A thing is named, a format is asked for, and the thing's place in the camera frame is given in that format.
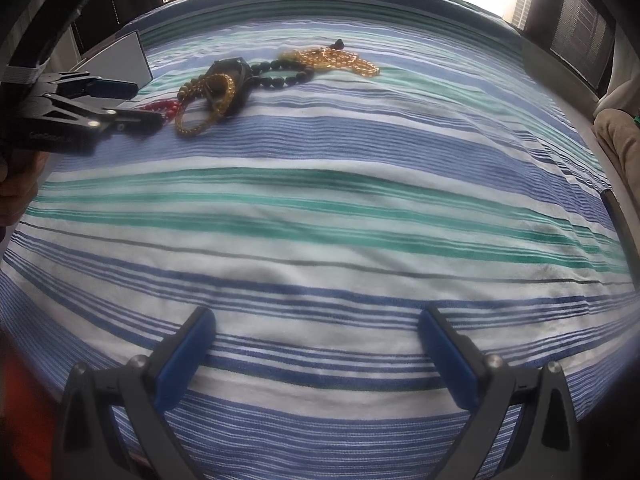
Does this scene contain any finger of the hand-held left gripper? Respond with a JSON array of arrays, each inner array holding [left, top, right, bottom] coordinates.
[[42, 72, 139, 102], [30, 93, 169, 137]]

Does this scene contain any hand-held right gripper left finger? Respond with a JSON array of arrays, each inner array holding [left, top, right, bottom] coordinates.
[[51, 306, 217, 480]]

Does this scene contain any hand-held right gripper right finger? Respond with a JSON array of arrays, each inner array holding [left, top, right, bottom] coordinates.
[[419, 306, 583, 480]]

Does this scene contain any red bead bracelet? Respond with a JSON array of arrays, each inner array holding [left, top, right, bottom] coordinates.
[[137, 99, 184, 124]]

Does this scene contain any grey board panel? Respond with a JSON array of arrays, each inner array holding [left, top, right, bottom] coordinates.
[[74, 30, 154, 92]]

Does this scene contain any amber bead bracelet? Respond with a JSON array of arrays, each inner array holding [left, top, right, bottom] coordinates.
[[173, 73, 237, 138]]

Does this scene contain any brown bead bracelet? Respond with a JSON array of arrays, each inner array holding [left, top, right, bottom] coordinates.
[[177, 74, 216, 104]]

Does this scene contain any black wrist watch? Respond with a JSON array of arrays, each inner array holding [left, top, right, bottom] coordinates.
[[207, 57, 251, 112]]

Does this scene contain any black bead bracelet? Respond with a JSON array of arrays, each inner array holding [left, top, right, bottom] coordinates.
[[247, 58, 316, 90]]

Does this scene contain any yellow bead necklace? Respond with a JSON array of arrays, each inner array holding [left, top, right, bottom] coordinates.
[[277, 37, 381, 79]]

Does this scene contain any person's left hand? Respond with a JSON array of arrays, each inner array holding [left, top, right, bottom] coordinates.
[[0, 151, 52, 229]]

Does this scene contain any orange clothing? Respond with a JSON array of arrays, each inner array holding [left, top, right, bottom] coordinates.
[[0, 345, 57, 480]]

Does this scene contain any striped blanket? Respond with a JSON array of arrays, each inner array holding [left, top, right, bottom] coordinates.
[[0, 0, 640, 480]]

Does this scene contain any white curtain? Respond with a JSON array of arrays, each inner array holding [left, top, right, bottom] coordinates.
[[595, 20, 640, 116]]

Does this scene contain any grey vent panel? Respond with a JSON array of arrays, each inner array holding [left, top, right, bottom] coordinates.
[[549, 0, 616, 89]]

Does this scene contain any distant high-rise building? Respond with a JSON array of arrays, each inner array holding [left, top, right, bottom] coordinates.
[[509, 0, 534, 31]]

